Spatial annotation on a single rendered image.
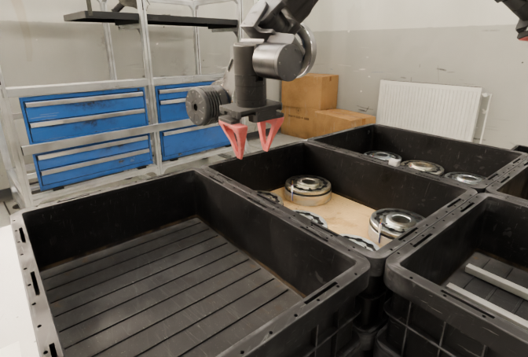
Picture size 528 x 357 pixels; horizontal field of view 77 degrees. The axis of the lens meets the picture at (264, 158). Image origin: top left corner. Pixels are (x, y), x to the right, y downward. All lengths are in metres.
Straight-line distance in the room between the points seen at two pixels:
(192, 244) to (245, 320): 0.19
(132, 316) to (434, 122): 3.62
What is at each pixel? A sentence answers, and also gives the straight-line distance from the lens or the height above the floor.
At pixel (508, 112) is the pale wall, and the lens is 3.81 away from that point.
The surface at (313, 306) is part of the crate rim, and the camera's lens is 0.33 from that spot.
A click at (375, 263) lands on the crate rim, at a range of 0.41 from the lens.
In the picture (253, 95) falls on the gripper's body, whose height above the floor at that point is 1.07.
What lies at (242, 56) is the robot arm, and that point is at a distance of 0.58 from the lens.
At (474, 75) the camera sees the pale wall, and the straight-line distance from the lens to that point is 3.85.
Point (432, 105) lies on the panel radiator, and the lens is 3.85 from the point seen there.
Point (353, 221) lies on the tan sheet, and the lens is 0.68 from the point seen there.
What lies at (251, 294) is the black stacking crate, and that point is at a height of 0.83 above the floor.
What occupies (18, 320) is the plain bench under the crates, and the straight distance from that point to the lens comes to 0.77.
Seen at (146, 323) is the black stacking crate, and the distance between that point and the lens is 0.48.
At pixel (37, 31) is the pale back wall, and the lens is 3.18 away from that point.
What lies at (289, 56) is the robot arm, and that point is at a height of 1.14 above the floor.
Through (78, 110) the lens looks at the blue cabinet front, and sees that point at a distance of 2.36.
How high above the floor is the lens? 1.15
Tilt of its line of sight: 19 degrees down
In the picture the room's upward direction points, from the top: straight up
